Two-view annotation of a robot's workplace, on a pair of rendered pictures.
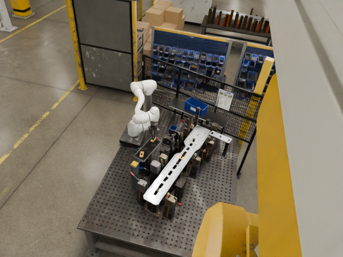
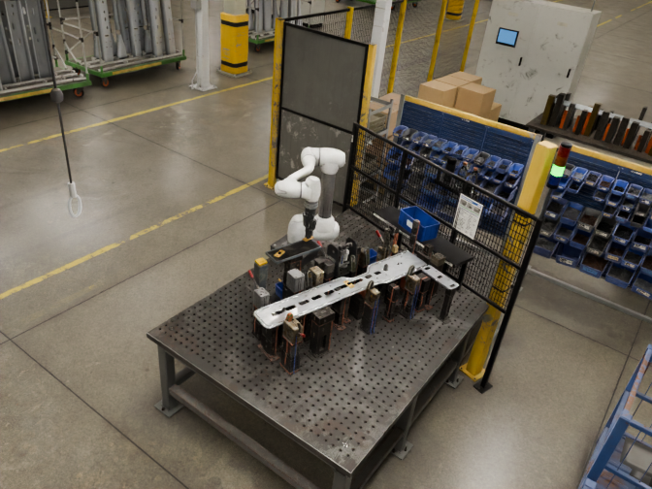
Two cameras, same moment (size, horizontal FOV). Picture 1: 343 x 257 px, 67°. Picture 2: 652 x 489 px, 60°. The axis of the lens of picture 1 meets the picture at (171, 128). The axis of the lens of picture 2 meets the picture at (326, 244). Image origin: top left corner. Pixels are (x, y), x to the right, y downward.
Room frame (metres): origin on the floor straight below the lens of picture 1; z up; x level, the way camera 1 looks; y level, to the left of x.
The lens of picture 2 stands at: (-0.77, -1.23, 3.24)
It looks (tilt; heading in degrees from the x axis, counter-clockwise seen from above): 32 degrees down; 24
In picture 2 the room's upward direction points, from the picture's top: 6 degrees clockwise
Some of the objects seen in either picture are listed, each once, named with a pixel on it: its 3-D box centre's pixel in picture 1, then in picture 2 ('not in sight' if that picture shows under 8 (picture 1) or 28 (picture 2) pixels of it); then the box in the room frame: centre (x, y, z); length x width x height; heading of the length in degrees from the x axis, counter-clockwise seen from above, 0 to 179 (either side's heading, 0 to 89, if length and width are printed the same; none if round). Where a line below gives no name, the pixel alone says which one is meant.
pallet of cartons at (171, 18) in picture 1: (165, 27); (457, 119); (7.36, 0.48, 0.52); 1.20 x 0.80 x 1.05; 168
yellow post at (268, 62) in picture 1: (246, 123); (505, 272); (2.91, -1.05, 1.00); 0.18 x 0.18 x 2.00; 65
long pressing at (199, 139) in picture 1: (181, 159); (346, 286); (2.09, -0.16, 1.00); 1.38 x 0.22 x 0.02; 155
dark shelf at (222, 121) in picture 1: (197, 112); (420, 234); (3.02, -0.35, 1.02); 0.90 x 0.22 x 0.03; 65
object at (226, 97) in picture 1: (224, 99); (468, 215); (3.00, -0.68, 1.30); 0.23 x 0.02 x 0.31; 65
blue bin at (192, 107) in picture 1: (196, 106); (418, 223); (3.03, -0.32, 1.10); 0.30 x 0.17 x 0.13; 58
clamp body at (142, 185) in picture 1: (142, 192); (260, 313); (1.65, 0.24, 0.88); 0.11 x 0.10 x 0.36; 65
